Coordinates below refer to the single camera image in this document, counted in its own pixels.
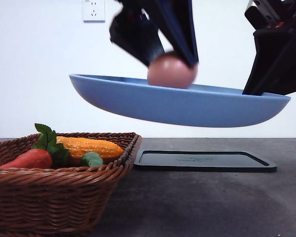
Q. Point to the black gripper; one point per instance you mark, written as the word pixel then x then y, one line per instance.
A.
pixel 274 69

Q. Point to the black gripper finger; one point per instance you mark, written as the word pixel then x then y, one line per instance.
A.
pixel 175 20
pixel 134 28

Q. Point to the brown egg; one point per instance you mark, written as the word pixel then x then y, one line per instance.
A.
pixel 168 70

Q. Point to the light blue plate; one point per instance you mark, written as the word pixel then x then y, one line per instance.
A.
pixel 199 105

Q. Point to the brown wicker basket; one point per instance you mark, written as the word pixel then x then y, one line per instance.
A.
pixel 59 201

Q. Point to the orange toy corn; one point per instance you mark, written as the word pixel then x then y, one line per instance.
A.
pixel 77 147

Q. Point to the dark green rectangular tray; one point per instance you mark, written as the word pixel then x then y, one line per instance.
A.
pixel 201 161

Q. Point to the red toy carrot with leaves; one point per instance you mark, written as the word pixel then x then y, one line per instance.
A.
pixel 46 153

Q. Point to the white wall power socket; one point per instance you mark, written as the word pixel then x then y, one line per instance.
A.
pixel 93 11

